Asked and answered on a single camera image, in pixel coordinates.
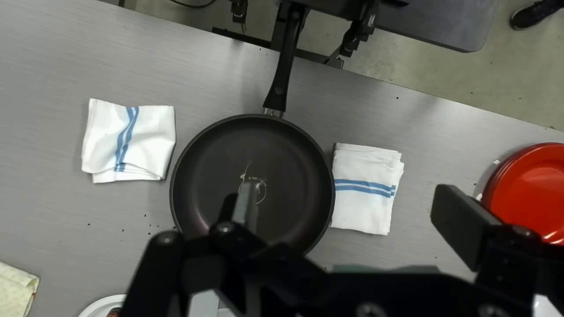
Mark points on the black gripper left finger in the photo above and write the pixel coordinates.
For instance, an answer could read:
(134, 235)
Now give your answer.
(247, 205)

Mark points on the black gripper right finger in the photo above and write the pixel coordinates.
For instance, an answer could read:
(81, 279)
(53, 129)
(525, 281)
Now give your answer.
(467, 226)

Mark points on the white blue-striped tea towel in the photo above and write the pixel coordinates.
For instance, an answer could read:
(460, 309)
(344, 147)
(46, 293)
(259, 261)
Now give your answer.
(150, 142)
(363, 214)

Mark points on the black frying pan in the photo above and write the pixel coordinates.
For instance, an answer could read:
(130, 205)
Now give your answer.
(222, 177)

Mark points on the red plate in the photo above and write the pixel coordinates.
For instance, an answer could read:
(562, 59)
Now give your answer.
(529, 187)

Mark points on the white round plate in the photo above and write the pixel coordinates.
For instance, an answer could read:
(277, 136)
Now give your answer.
(102, 307)

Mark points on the black shoe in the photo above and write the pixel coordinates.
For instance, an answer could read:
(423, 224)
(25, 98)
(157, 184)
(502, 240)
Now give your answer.
(534, 13)

